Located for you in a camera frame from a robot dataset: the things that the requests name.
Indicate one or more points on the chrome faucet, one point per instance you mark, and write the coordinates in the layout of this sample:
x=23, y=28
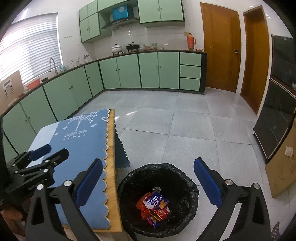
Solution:
x=52, y=66

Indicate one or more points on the brown wooden door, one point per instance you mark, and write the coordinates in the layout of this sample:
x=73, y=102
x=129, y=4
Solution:
x=222, y=43
x=257, y=57

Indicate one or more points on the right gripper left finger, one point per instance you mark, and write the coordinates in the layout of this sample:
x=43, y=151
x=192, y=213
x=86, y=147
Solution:
x=43, y=222

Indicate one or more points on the white pot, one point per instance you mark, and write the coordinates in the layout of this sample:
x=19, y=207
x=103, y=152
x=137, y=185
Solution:
x=116, y=49

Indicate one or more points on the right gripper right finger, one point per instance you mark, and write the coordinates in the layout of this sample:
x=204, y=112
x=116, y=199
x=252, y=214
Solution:
x=252, y=222

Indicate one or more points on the black glass cabinet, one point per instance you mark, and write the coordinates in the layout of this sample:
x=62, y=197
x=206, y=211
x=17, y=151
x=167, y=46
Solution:
x=278, y=111

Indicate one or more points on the cardboard box on floor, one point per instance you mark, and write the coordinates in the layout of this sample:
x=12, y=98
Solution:
x=281, y=168

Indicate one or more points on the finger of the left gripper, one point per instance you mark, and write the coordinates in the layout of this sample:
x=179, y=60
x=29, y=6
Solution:
x=57, y=158
x=40, y=152

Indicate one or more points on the blue snack bag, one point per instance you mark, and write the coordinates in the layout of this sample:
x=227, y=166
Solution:
x=156, y=201

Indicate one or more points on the blue tablecloth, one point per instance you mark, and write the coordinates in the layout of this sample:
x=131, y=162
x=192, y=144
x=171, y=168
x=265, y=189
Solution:
x=52, y=135

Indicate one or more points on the range hood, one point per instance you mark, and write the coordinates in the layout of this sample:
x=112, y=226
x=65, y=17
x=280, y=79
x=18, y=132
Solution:
x=114, y=25

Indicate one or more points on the black trash bin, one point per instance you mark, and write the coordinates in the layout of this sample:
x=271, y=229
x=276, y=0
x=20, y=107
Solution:
x=173, y=184

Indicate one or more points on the left hand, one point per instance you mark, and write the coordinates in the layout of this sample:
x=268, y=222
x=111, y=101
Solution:
x=11, y=217

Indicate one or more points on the window blinds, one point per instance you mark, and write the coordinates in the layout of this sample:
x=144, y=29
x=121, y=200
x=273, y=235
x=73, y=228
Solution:
x=28, y=45

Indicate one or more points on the red basin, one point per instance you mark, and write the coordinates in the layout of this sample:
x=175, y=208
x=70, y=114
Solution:
x=34, y=84

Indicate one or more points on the green lower kitchen cabinets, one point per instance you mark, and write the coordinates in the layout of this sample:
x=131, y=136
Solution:
x=60, y=97

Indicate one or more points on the green upper wall cabinets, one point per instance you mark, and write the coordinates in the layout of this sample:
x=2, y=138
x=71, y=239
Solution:
x=158, y=13

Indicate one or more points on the orange foam net sleeve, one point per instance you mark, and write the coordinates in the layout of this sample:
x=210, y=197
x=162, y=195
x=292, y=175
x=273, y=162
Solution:
x=144, y=211

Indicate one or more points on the cardboard sheet on counter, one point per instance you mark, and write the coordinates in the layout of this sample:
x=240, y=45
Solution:
x=11, y=89

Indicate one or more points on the wooden table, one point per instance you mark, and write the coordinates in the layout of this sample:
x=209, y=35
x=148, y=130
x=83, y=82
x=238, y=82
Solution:
x=87, y=137

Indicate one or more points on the orange thermos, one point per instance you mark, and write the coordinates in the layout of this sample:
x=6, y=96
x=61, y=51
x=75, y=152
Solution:
x=191, y=41

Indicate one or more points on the blue box above hood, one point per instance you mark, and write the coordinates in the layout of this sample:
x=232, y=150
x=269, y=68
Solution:
x=120, y=13

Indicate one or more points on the black wok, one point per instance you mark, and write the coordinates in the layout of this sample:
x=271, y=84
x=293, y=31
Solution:
x=132, y=47

